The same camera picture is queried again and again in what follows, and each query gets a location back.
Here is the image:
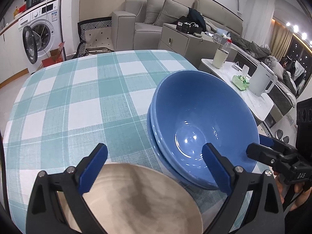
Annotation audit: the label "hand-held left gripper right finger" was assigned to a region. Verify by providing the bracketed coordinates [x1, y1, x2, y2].
[202, 143, 284, 234]

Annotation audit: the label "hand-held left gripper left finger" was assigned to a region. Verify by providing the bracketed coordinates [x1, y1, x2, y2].
[26, 143, 108, 234]

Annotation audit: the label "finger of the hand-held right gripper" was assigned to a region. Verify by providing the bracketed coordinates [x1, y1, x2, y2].
[259, 136, 296, 155]
[246, 143, 296, 168]

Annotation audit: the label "beige plate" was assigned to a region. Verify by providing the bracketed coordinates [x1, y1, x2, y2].
[58, 163, 204, 234]

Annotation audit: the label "blue bowl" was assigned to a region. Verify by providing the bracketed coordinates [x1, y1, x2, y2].
[147, 107, 220, 191]
[151, 70, 260, 188]

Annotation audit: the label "person's right hand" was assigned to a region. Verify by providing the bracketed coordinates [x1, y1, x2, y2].
[275, 174, 312, 210]

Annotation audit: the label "white electric kettle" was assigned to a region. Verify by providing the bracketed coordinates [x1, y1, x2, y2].
[249, 61, 278, 97]

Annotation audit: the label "green tissue pack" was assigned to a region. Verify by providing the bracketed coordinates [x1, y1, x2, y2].
[231, 74, 250, 92]

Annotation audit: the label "teal checked tablecloth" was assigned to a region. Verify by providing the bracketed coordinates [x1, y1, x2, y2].
[4, 50, 269, 234]

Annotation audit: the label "dark rumpled blanket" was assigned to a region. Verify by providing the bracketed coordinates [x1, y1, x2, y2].
[228, 32, 296, 98]

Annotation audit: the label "beige tumbler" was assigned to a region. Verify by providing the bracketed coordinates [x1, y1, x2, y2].
[212, 48, 228, 69]

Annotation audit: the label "beige curtain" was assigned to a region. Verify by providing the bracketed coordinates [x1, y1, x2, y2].
[270, 19, 294, 59]

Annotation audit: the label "red cardboard box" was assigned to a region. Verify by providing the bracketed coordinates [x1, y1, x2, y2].
[41, 43, 66, 69]

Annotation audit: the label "grey side cabinet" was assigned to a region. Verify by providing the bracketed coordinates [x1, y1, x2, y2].
[158, 23, 238, 61]

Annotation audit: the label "black white patterned mat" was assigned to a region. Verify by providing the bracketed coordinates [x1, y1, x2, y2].
[77, 17, 115, 59]

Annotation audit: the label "black bag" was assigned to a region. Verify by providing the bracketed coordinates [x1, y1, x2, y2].
[176, 16, 203, 34]

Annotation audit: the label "dark jacket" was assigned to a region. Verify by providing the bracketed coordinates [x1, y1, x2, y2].
[187, 7, 207, 30]

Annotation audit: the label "white lower kitchen cabinets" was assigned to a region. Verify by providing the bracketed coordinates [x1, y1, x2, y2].
[0, 17, 30, 88]

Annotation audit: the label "grey sofa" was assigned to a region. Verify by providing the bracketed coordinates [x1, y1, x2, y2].
[112, 0, 244, 53]

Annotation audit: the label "white washing machine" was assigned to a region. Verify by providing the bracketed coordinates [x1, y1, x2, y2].
[18, 0, 64, 74]

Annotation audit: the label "grey cushion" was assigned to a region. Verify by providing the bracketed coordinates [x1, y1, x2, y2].
[154, 0, 189, 27]
[144, 0, 166, 25]

